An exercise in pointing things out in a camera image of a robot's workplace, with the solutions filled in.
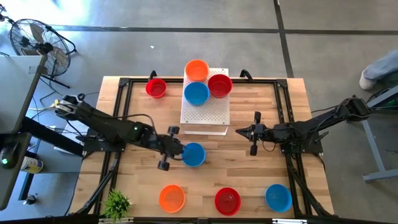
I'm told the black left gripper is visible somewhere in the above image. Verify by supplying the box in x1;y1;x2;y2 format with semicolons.
144;126;186;172

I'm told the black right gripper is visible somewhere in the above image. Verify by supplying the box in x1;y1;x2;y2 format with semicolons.
235;111;277;157

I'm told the blue plastic mini bowl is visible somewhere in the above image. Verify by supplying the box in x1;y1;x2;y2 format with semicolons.
265;184;293;213
182;142;207;168
183;82;211;107

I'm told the orange plastic mini bowl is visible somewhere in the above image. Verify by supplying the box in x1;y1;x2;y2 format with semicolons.
185;59;210;83
159;184;186;214

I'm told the red plastic mini bowl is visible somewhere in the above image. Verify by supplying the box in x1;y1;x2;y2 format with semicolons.
214;187;242;217
207;73;233;99
145;78;168;99

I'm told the white perforated metal shelf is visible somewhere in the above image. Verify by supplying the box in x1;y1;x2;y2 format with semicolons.
180;67;231;136

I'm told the small green artificial plant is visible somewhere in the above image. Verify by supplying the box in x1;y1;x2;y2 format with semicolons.
101;189;133;223

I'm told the white sheet on floor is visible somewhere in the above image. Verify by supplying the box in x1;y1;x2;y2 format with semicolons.
54;117;88;154

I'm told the white and yellow can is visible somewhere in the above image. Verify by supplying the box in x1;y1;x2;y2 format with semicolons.
20;156;44;174

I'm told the person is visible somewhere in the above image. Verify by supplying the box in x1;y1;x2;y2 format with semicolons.
359;49;398;91

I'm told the black computer mouse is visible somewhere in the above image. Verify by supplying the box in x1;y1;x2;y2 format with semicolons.
0;141;20;170

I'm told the black floor fan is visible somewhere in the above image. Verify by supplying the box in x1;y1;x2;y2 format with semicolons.
8;18;77;90

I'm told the light grey flat panel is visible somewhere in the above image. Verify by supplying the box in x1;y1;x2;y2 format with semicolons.
0;55;48;135

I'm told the dark grey desk top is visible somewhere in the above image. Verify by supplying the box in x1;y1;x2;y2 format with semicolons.
0;132;32;211

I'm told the silver metal bracket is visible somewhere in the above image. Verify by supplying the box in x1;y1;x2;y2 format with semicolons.
98;217;134;223
272;218;308;224

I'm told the grey metal table frame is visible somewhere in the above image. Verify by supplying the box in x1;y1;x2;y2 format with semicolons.
343;79;398;183

